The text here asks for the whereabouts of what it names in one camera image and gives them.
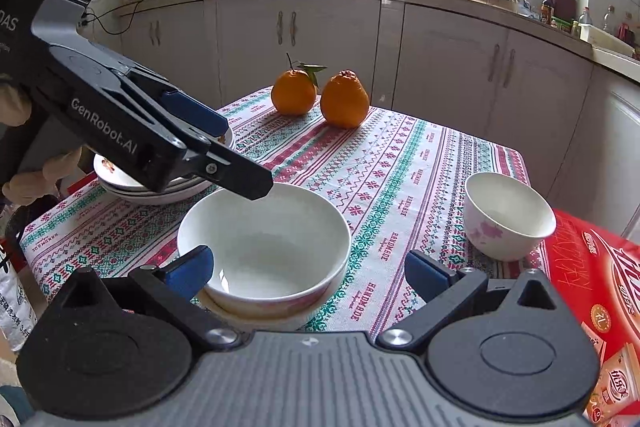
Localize small white cup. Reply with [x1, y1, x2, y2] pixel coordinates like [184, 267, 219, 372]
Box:
[196, 278, 334, 333]

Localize person's left hand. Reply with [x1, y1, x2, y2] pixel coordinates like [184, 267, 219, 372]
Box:
[1, 75, 82, 206]

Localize white kitchen cabinets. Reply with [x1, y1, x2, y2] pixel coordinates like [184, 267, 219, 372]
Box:
[86, 0, 639, 240]

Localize patterned red green tablecloth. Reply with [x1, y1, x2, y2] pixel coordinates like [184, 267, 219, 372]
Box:
[21, 89, 528, 334]

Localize white bowl pink flowers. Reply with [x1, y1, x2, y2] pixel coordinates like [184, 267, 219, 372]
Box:
[463, 172, 556, 262]

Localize white bottom plate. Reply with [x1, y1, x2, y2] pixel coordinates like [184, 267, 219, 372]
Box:
[102, 182, 215, 206]

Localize bumpy orange without leaf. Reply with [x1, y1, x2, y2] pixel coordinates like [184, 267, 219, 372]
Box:
[320, 70, 370, 129]

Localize orange with leaf stem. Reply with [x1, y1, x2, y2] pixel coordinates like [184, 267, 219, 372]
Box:
[271, 54, 326, 117]

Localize red drink carton box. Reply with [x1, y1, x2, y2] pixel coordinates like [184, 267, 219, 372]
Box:
[546, 210, 640, 426]

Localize white bowl pink base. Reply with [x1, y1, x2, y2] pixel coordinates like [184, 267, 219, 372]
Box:
[177, 183, 352, 319]

